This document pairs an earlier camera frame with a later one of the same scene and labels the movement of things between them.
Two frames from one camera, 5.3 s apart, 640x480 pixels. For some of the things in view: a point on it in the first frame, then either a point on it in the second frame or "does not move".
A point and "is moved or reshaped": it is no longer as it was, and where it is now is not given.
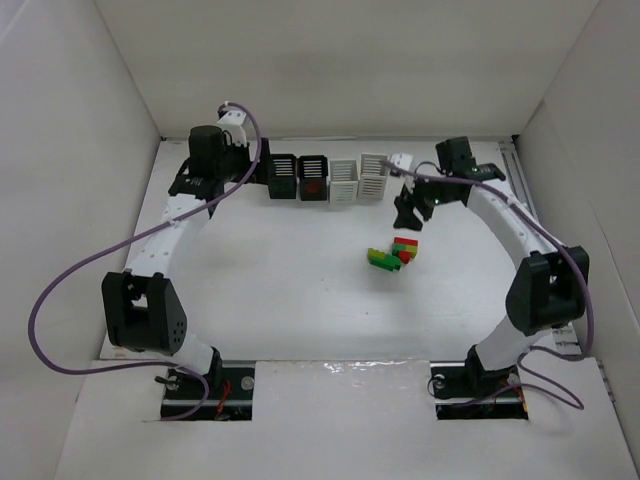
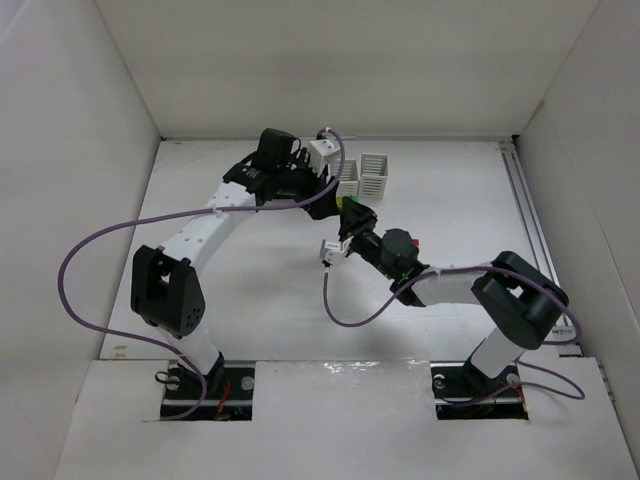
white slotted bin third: x=344 y=181 does not move
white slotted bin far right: x=372 y=176 does not move
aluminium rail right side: x=564 y=337 does not move
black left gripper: x=263 y=160 to x=310 y=186
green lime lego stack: x=383 y=260 is moved or reshaped
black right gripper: x=417 y=201 to x=356 y=226
